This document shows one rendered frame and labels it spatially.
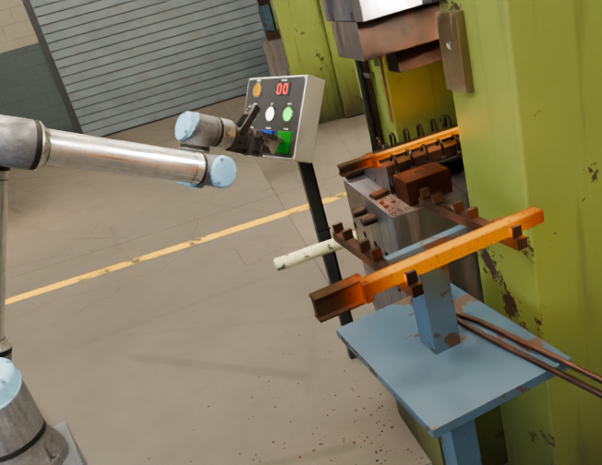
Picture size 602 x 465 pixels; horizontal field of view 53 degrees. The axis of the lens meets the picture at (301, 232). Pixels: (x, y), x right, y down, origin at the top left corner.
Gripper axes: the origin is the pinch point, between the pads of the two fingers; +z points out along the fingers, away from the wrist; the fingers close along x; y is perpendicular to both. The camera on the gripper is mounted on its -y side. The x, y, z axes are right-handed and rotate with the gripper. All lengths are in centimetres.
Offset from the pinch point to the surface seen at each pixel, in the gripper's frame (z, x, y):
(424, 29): -6, 60, -29
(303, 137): 4.1, 6.9, -1.3
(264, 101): 1.6, -14.8, -12.7
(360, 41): -20, 53, -22
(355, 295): -51, 96, 30
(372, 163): -3.3, 47.4, 5.3
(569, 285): 11, 100, 27
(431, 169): 0, 65, 5
